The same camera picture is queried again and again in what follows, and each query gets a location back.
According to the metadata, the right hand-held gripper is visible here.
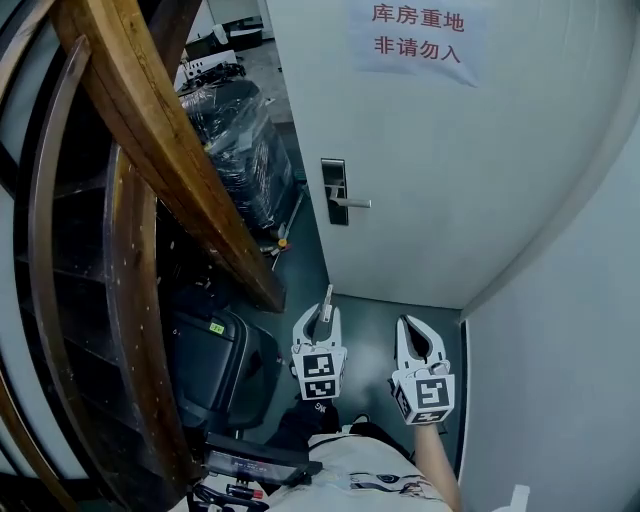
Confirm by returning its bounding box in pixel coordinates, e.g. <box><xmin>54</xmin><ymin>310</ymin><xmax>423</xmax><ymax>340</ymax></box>
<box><xmin>388</xmin><ymin>313</ymin><xmax>457</xmax><ymax>427</ymax></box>

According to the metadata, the white door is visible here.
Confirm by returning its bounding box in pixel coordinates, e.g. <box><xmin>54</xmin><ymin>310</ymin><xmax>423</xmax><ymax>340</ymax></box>
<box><xmin>264</xmin><ymin>0</ymin><xmax>640</xmax><ymax>309</ymax></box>

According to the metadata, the orange-tipped tool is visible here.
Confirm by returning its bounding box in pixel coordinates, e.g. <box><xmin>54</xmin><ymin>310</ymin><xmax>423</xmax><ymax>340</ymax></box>
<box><xmin>259</xmin><ymin>234</ymin><xmax>294</xmax><ymax>261</ymax></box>

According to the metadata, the brown wooden stair beam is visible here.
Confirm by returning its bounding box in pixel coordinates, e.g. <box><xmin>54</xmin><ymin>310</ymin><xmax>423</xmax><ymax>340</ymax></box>
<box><xmin>49</xmin><ymin>0</ymin><xmax>287</xmax><ymax>314</ymax></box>

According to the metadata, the grey long pole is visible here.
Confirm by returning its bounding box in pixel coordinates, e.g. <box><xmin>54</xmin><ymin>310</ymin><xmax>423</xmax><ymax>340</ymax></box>
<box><xmin>271</xmin><ymin>183</ymin><xmax>307</xmax><ymax>272</ymax></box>

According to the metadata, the black hard case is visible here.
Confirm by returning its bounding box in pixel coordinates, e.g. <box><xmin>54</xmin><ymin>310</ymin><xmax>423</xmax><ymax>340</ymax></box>
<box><xmin>167</xmin><ymin>307</ymin><xmax>282</xmax><ymax>442</ymax></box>

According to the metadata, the black flat chest device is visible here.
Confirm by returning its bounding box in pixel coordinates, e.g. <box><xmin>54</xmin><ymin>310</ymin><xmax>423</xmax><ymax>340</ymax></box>
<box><xmin>202</xmin><ymin>432</ymin><xmax>324</xmax><ymax>489</ymax></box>

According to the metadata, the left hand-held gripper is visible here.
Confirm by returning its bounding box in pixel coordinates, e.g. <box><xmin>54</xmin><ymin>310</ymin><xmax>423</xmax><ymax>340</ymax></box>
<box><xmin>289</xmin><ymin>303</ymin><xmax>350</xmax><ymax>402</ymax></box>

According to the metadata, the white paper sign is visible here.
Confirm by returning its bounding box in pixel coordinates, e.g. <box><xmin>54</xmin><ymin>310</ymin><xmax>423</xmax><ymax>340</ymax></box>
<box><xmin>348</xmin><ymin>0</ymin><xmax>489</xmax><ymax>89</ymax></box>

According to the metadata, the person's left forearm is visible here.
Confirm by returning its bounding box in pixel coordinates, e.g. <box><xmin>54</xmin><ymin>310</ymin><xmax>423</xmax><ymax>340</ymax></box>
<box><xmin>264</xmin><ymin>397</ymin><xmax>342</xmax><ymax>452</ymax></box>

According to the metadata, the person's cream printed shirt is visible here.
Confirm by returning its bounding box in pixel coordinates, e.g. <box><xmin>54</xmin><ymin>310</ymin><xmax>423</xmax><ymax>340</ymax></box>
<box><xmin>259</xmin><ymin>432</ymin><xmax>451</xmax><ymax>512</ymax></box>

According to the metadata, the white equipment unit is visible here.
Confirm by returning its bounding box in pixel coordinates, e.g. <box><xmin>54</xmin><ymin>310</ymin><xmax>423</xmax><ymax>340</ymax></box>
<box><xmin>174</xmin><ymin>47</ymin><xmax>247</xmax><ymax>92</ymax></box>

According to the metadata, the silver door lock with handle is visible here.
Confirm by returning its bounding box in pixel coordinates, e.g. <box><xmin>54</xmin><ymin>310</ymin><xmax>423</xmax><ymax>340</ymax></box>
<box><xmin>320</xmin><ymin>158</ymin><xmax>373</xmax><ymax>227</ymax></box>

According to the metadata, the red-tipped black connector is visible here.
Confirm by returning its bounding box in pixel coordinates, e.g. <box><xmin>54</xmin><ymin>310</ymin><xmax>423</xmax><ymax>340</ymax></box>
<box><xmin>226</xmin><ymin>482</ymin><xmax>265</xmax><ymax>501</ymax></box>

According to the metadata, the person's right forearm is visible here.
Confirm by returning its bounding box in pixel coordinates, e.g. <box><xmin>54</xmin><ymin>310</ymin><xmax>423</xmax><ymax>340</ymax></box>
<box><xmin>413</xmin><ymin>422</ymin><xmax>464</xmax><ymax>512</ymax></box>

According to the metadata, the curved wooden stair stringer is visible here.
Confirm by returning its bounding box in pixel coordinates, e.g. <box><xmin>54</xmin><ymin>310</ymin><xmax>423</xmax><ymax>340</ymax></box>
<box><xmin>102</xmin><ymin>144</ymin><xmax>202</xmax><ymax>504</ymax></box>

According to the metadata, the black plastic-wrapped crate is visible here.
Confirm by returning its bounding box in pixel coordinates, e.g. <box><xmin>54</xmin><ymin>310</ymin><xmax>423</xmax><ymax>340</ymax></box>
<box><xmin>178</xmin><ymin>79</ymin><xmax>297</xmax><ymax>237</ymax></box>

